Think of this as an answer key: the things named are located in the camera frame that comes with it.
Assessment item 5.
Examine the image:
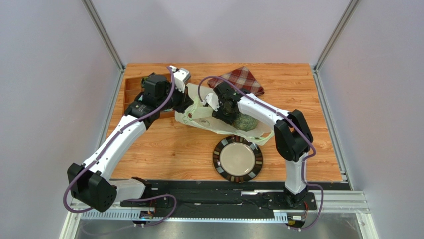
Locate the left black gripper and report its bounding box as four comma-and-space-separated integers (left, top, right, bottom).
157, 83, 193, 114

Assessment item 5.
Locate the translucent avocado print plastic bag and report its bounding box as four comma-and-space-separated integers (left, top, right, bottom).
174, 83, 274, 146

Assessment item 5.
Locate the green netted fake melon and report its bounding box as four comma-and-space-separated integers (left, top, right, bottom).
232, 113, 258, 131

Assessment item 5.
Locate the dark rimmed ceramic plate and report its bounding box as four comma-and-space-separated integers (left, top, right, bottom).
212, 135, 263, 183

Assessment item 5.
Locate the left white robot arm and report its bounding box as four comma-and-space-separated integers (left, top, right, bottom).
65, 69, 193, 212

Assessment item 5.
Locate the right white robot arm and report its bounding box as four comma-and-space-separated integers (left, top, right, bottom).
212, 82, 313, 195

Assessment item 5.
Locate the red plaid folded cloth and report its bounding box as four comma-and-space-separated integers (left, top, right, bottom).
220, 66, 265, 96

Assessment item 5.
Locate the wooden compartment tray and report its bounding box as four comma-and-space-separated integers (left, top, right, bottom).
122, 73, 175, 118

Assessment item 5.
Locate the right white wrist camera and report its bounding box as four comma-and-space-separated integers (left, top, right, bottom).
202, 93, 220, 112

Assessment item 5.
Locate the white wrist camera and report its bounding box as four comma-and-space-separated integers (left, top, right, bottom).
169, 65, 191, 93
202, 93, 220, 112

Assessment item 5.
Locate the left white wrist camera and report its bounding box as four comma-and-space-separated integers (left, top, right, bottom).
169, 65, 191, 93

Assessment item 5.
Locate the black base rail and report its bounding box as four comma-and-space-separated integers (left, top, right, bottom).
116, 179, 318, 220

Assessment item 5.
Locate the left aluminium frame post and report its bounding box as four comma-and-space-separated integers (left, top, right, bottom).
82, 0, 125, 72

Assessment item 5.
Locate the aluminium frame post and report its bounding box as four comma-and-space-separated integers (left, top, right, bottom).
314, 0, 361, 72
82, 0, 125, 72

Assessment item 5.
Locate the right aluminium frame post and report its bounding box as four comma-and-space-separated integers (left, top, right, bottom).
314, 0, 361, 72

